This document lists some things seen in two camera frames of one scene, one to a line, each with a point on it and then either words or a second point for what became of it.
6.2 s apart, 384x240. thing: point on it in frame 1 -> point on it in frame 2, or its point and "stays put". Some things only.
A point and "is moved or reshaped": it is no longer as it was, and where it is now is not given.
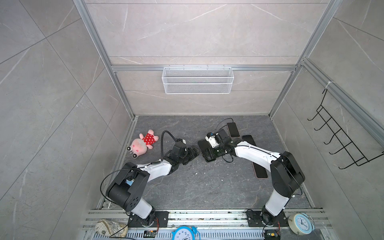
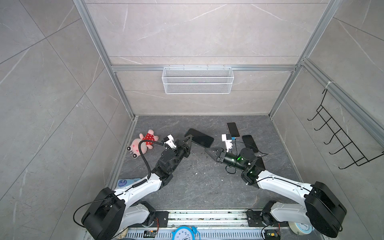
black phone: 204,145 is moved or reshaped
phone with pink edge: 233,130 stays put
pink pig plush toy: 139,146 stays put
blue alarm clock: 185,233 stays put
